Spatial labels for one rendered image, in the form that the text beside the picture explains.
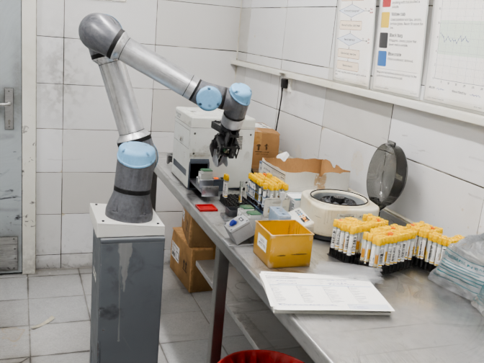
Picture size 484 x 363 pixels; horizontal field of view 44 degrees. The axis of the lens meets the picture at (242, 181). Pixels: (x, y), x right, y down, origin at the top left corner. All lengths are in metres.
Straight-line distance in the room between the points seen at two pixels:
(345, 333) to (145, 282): 0.76
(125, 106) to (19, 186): 1.76
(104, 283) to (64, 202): 1.87
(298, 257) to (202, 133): 0.85
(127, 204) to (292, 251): 0.53
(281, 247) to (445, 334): 0.50
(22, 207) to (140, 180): 1.89
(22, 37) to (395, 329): 2.64
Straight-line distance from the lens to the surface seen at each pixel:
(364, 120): 2.41
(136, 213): 1.87
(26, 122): 3.56
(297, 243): 1.71
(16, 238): 3.74
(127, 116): 1.98
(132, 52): 1.84
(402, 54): 2.22
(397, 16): 2.25
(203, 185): 2.32
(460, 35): 1.98
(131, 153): 1.84
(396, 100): 2.18
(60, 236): 3.81
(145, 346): 2.04
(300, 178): 2.26
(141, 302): 1.96
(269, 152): 2.91
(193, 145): 2.39
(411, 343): 1.43
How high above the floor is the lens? 1.52
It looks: 14 degrees down
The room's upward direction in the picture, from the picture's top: 5 degrees clockwise
